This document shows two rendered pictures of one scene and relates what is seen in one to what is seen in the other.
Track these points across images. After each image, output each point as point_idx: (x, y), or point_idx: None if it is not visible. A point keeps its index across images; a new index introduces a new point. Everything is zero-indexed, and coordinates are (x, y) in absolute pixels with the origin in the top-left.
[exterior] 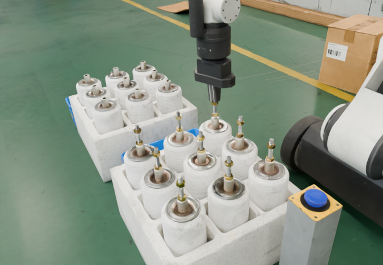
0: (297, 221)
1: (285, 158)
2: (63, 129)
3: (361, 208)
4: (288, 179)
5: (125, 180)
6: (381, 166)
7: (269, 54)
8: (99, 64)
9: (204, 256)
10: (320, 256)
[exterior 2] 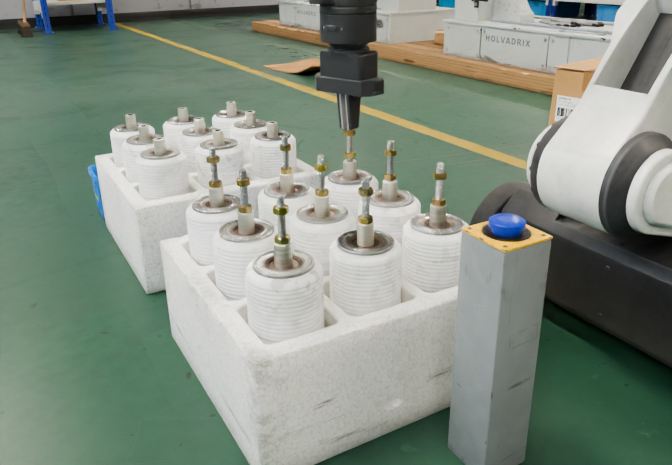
0: (477, 267)
1: None
2: (79, 222)
3: (605, 318)
4: None
5: (186, 255)
6: (622, 200)
7: (458, 131)
8: None
9: (317, 344)
10: (520, 339)
